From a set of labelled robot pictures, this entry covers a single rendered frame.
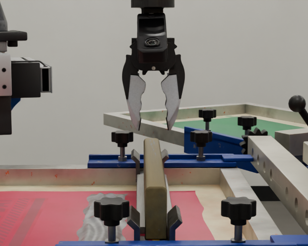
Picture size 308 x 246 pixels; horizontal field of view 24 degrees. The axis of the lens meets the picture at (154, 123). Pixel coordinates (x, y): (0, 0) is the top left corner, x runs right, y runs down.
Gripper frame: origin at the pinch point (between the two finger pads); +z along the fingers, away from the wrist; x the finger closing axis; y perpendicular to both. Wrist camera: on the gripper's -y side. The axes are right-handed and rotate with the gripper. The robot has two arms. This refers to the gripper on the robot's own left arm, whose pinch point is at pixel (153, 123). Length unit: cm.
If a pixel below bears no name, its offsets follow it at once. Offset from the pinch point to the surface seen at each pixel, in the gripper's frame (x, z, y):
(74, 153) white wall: 45, 74, 381
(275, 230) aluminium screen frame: -16.6, 13.0, -18.1
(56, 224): 16.0, 16.2, -2.3
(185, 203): -5.9, 16.2, 10.7
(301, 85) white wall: -115, 26, 379
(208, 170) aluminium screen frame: -11.6, 13.1, 25.2
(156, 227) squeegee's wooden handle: 0.3, 11.7, -20.4
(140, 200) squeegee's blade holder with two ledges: 2.3, 12.3, -2.7
